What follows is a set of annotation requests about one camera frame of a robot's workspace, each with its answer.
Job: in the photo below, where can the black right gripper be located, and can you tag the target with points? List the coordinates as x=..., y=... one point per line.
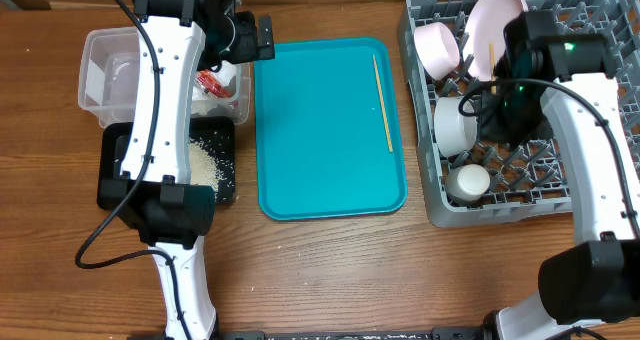
x=490, y=129

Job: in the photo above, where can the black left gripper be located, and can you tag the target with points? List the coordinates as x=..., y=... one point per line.
x=250, y=49

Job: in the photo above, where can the red snack wrapper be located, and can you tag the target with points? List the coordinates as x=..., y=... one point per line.
x=210, y=86

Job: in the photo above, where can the white bowl with rice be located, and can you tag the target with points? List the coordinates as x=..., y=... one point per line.
x=454, y=133

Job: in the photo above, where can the cream paper cup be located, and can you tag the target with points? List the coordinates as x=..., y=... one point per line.
x=466, y=184

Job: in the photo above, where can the white napkin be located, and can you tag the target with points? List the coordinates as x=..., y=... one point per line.
x=220, y=80

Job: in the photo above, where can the white round plate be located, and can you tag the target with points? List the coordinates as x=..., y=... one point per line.
x=485, y=25

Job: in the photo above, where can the pile of rice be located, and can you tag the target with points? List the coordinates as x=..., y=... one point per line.
x=212, y=161

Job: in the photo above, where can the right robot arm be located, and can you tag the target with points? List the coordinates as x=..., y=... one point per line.
x=568, y=81

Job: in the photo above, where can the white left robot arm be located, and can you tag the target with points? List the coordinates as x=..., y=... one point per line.
x=152, y=192

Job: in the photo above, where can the grey dishwasher rack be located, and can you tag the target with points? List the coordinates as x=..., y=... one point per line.
x=529, y=181

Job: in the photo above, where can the black plastic tray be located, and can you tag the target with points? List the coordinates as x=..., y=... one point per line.
x=116, y=138

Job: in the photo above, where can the teal serving tray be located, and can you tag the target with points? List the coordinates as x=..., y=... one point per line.
x=321, y=148

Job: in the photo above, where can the clear plastic bin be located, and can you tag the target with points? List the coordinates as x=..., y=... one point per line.
x=108, y=81

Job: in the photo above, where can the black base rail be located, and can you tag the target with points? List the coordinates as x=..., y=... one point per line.
x=437, y=333

